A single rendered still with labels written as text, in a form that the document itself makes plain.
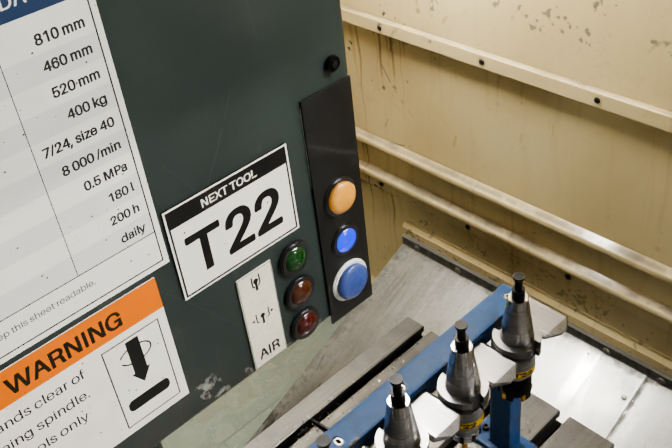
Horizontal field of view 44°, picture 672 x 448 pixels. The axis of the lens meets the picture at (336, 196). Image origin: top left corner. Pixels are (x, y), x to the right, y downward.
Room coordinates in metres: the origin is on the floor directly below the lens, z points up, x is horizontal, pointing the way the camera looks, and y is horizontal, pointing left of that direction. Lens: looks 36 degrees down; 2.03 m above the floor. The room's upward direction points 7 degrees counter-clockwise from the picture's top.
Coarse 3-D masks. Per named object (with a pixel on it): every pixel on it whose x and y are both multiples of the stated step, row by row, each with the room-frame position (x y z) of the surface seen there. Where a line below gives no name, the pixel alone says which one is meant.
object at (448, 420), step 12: (420, 396) 0.69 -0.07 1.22; (432, 396) 0.69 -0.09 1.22; (420, 408) 0.68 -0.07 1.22; (432, 408) 0.67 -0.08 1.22; (444, 408) 0.67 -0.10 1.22; (420, 420) 0.66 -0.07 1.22; (432, 420) 0.66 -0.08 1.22; (444, 420) 0.65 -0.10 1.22; (456, 420) 0.65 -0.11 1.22; (432, 432) 0.64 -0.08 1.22; (444, 432) 0.64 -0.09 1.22; (456, 432) 0.64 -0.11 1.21
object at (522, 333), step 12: (528, 300) 0.76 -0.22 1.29; (504, 312) 0.77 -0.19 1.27; (516, 312) 0.75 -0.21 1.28; (528, 312) 0.76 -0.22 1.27; (504, 324) 0.76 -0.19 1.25; (516, 324) 0.75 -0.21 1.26; (528, 324) 0.75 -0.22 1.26; (504, 336) 0.76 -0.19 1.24; (516, 336) 0.75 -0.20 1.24; (528, 336) 0.75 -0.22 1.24
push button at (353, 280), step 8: (352, 264) 0.49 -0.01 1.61; (360, 264) 0.49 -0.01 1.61; (344, 272) 0.49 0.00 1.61; (352, 272) 0.49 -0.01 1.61; (360, 272) 0.49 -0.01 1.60; (344, 280) 0.48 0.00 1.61; (352, 280) 0.48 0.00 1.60; (360, 280) 0.49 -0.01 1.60; (344, 288) 0.48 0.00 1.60; (352, 288) 0.48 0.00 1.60; (360, 288) 0.49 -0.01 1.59; (344, 296) 0.48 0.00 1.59; (352, 296) 0.48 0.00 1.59
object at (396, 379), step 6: (390, 378) 0.63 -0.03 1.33; (396, 378) 0.63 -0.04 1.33; (402, 378) 0.63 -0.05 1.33; (396, 384) 0.62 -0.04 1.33; (390, 390) 0.63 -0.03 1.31; (396, 390) 0.62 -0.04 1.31; (402, 390) 0.63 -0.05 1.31; (390, 396) 0.63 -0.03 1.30; (396, 396) 0.62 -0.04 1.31; (402, 396) 0.62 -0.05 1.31; (396, 402) 0.62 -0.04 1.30; (402, 402) 0.62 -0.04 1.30
